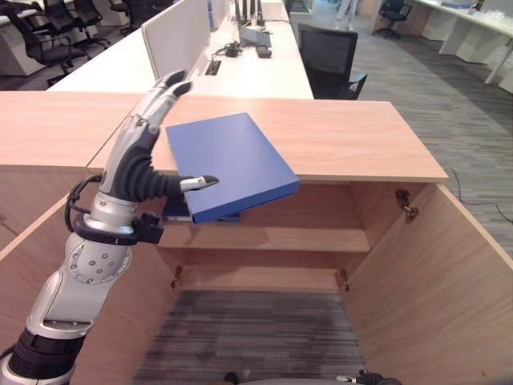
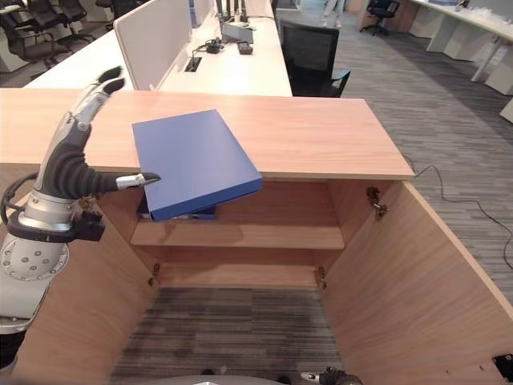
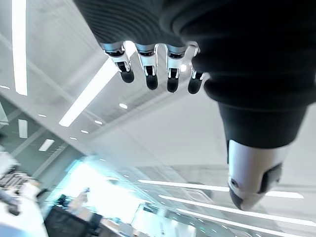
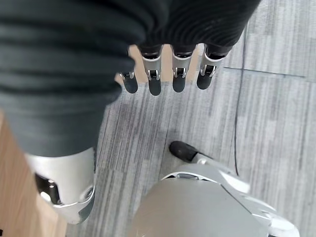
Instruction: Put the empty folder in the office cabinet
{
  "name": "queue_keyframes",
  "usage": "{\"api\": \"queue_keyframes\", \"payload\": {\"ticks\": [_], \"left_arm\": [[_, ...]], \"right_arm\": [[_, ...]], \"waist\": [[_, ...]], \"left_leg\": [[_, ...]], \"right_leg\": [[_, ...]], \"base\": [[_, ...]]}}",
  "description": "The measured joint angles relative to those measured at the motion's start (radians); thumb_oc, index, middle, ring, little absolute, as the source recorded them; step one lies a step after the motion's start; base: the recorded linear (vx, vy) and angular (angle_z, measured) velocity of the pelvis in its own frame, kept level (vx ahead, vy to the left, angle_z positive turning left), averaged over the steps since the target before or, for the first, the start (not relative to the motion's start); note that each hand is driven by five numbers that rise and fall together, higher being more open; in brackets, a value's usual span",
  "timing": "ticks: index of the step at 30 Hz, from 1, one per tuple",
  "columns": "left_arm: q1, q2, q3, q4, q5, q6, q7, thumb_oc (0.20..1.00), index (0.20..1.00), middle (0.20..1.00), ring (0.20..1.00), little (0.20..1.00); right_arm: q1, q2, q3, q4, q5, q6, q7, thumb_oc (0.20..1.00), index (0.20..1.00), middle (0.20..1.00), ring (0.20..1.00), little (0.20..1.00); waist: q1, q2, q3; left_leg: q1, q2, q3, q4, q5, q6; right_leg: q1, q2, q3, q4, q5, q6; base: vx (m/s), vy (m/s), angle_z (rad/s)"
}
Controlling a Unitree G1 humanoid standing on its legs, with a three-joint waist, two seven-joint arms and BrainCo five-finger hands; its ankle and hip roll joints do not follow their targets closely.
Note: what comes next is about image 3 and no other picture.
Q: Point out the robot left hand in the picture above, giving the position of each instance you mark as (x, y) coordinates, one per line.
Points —
(247, 61)

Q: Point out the long ceiling light strip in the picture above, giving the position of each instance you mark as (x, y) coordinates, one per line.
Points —
(19, 47)
(247, 225)
(187, 185)
(222, 206)
(86, 93)

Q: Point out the person's hand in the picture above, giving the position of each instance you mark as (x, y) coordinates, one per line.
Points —
(80, 200)

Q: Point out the rectangular ceiling light panel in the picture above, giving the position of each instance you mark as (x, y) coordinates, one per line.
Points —
(47, 145)
(23, 128)

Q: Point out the person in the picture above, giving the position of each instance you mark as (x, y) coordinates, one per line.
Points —
(29, 197)

